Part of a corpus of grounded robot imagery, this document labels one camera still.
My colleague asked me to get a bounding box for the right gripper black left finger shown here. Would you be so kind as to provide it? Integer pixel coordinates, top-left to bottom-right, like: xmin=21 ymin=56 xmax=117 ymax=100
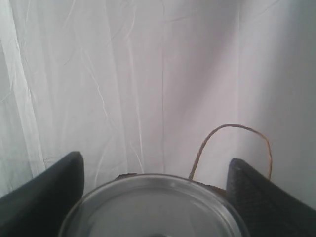
xmin=0 ymin=152 xmax=84 ymax=237

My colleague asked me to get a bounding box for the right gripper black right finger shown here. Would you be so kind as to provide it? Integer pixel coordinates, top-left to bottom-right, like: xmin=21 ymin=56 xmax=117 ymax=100
xmin=226 ymin=158 xmax=316 ymax=237

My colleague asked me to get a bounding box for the dark can with metal lid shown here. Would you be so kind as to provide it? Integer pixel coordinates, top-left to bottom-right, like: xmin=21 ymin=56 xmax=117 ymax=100
xmin=58 ymin=174 xmax=249 ymax=237

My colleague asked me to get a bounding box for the brown paper bag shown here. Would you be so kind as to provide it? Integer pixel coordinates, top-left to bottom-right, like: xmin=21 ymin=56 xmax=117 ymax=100
xmin=116 ymin=124 xmax=273 ymax=196

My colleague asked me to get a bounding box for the white backdrop curtain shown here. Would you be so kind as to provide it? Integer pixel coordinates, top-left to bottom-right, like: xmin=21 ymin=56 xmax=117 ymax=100
xmin=0 ymin=0 xmax=316 ymax=205

